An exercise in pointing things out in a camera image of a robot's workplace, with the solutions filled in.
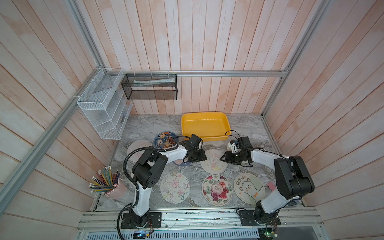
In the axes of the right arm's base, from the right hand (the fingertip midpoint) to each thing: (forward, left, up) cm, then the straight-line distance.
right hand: (224, 158), depth 95 cm
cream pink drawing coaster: (-4, +7, -1) cm, 8 cm away
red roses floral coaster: (-20, +6, -1) cm, 21 cm away
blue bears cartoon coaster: (+15, +40, -1) cm, 43 cm away
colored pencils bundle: (-20, +66, +11) cm, 70 cm away
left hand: (-2, +13, +1) cm, 13 cm away
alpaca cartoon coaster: (-18, -12, -1) cm, 22 cm away
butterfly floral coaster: (-19, +30, 0) cm, 36 cm away
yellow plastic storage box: (+28, +8, -1) cm, 29 cm away
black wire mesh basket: (+44, +51, +25) cm, 72 cm away
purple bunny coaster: (-3, +28, 0) cm, 29 cm away
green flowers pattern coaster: (+4, -2, +9) cm, 10 cm away
